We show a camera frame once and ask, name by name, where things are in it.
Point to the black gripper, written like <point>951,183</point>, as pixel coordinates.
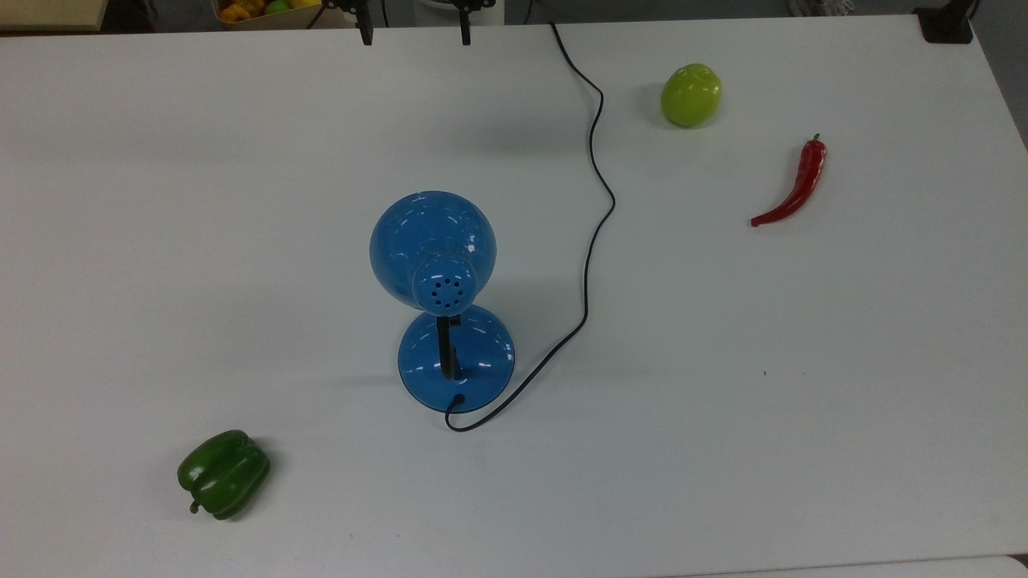
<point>470,3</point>

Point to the blue desk lamp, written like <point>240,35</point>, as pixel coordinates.
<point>434,249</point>

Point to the small green fruit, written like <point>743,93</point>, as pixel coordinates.
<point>278,6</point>

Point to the cardboard box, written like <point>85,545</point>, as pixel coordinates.
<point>265,21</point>

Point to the orange fruit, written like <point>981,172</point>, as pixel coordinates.
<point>233,11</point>

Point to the green apple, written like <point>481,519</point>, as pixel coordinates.
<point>691,95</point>

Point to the light wooden board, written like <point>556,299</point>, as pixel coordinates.
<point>48,12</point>

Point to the red chili pepper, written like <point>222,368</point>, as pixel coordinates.
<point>807,177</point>

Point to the green bell pepper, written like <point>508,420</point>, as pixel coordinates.
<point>225,474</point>

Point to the black table clamp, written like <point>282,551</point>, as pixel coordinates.
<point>948,22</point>

